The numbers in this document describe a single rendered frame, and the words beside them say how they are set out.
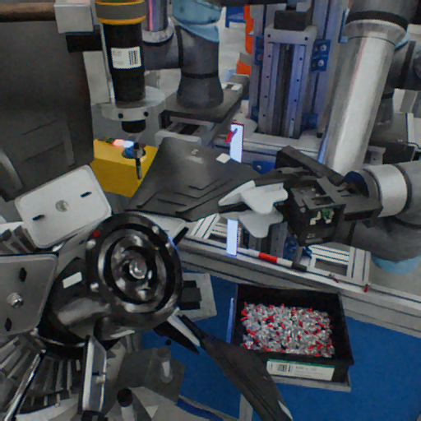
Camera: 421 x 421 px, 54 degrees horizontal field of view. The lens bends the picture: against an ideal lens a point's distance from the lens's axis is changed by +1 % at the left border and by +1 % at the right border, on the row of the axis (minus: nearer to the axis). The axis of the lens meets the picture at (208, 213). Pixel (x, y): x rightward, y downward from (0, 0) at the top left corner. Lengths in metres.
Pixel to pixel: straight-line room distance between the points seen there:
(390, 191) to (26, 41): 0.49
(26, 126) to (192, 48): 0.82
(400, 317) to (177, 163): 0.58
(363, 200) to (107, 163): 0.57
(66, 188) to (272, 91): 0.95
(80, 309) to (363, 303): 0.68
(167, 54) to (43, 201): 0.82
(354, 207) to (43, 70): 0.41
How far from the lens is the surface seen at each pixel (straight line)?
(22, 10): 0.42
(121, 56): 0.41
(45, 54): 0.51
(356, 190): 0.62
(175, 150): 0.70
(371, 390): 1.21
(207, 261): 1.00
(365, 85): 0.72
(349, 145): 0.71
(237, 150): 0.81
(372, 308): 0.97
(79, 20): 0.40
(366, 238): 0.71
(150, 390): 0.66
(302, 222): 0.56
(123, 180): 0.94
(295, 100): 1.30
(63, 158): 0.47
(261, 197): 0.55
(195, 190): 0.58
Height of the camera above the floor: 1.50
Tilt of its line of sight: 36 degrees down
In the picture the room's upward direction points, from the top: straight up
